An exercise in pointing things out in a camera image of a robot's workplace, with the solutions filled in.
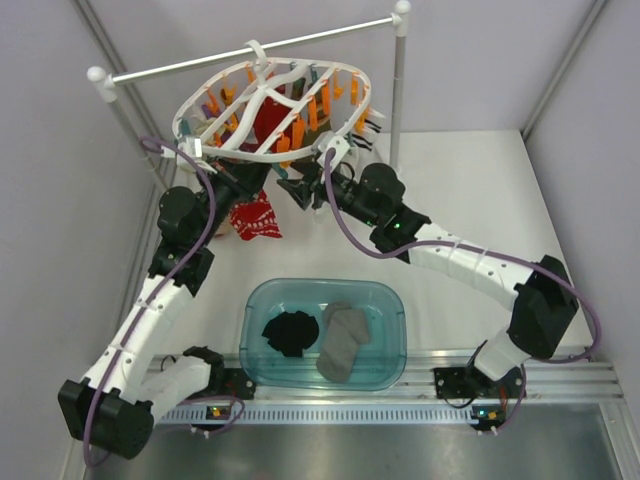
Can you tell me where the white drying rack stand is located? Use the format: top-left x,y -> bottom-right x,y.
87,1 -> 411,169

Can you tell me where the white oval clip hanger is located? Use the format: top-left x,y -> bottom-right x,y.
171,40 -> 385,166

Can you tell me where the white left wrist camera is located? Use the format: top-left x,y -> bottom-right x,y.
175,135 -> 215,173

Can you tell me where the olive green sock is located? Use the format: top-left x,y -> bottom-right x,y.
290,80 -> 331,149

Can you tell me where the grey sock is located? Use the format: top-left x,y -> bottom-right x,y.
316,302 -> 371,383

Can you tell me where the red patterned sock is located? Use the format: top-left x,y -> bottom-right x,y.
229,190 -> 282,241

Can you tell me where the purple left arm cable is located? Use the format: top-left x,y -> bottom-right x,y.
80,135 -> 246,469

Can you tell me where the white black striped sock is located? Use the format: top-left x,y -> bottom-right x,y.
348,107 -> 386,152

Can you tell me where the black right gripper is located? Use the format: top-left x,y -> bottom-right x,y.
278,158 -> 381,229

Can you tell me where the aluminium mounting rail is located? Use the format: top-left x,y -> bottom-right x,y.
155,352 -> 624,430

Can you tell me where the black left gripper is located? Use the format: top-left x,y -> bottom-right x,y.
194,155 -> 274,247

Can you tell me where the teal transparent plastic tub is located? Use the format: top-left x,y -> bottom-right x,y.
239,279 -> 407,391

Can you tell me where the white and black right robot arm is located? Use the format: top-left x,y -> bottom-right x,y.
277,163 -> 579,401

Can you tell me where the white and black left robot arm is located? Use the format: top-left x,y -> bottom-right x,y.
57,161 -> 270,459

